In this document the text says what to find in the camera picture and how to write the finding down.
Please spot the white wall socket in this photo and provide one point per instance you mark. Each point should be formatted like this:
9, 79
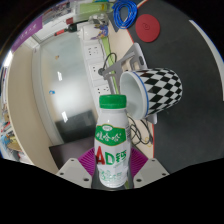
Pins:
102, 90
92, 53
96, 72

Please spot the grey metal laptop stand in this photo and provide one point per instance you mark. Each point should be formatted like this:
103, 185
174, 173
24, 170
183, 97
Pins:
133, 55

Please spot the white ceramic jar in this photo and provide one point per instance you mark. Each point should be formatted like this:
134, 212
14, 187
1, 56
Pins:
90, 31

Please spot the black white checkered mug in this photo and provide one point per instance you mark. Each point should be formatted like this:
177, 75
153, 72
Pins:
163, 90

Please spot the dark wine bottle red cap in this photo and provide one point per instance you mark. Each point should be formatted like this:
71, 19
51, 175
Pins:
71, 27

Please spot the flat round red coaster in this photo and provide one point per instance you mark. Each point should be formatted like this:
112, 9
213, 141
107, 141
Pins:
147, 28

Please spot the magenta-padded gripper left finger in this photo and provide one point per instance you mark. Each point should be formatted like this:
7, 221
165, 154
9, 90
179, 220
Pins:
87, 163

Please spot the beige shelf with books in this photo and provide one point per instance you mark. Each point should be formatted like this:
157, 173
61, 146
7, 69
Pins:
23, 110

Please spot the black desk mat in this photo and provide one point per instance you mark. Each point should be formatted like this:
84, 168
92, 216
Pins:
186, 140

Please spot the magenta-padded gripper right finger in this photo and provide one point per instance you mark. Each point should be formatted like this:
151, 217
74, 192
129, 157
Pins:
138, 163

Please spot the white drink bottle green cap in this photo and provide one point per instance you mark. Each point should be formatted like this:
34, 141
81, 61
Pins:
111, 150

